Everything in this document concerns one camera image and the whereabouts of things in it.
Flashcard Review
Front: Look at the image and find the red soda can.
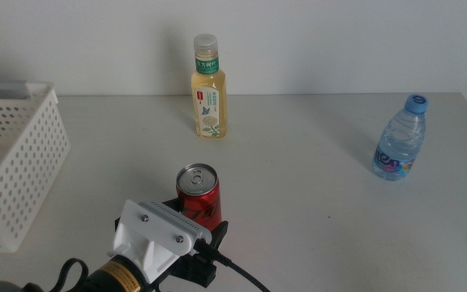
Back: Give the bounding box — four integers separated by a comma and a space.
175, 162, 223, 232

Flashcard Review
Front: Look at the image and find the yellow tea bottle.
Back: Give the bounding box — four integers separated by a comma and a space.
191, 33, 229, 140

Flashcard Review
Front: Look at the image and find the clear water bottle blue cap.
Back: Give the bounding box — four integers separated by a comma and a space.
371, 94, 429, 182

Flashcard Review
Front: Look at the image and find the white perforated plastic basket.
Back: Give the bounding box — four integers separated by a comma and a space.
0, 79, 71, 253

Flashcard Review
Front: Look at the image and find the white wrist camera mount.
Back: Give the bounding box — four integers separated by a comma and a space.
107, 199, 213, 285

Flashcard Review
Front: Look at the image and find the thin black cable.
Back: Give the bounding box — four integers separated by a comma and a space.
50, 257, 90, 292

